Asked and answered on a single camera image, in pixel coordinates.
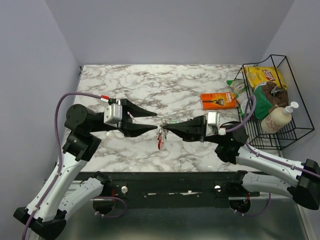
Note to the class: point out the cream lotion pump bottle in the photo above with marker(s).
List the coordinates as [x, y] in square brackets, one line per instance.
[278, 118]

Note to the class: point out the orange razor box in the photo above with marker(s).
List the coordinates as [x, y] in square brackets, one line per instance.
[218, 101]

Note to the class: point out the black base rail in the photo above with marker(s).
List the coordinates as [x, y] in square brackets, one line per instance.
[165, 190]

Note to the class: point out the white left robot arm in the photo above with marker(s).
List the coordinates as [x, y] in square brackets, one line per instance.
[47, 214]

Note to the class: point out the yellow chips bag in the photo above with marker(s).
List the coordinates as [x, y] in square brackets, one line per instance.
[260, 74]

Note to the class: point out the white green snack bag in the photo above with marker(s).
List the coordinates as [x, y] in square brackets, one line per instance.
[241, 92]

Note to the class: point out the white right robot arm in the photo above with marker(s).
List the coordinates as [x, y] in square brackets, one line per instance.
[289, 178]

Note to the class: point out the black wire rack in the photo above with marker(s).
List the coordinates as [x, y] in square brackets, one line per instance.
[301, 124]

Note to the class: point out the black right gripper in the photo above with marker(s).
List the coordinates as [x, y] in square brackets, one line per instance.
[192, 130]

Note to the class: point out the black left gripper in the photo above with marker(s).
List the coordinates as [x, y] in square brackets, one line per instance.
[126, 125]

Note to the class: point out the brown crumpled bag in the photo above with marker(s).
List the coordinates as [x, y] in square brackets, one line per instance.
[276, 95]

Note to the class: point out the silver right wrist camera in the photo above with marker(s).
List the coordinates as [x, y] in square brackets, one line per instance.
[213, 123]

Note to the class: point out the red handled steel key organizer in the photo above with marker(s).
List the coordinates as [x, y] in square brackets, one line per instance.
[161, 136]

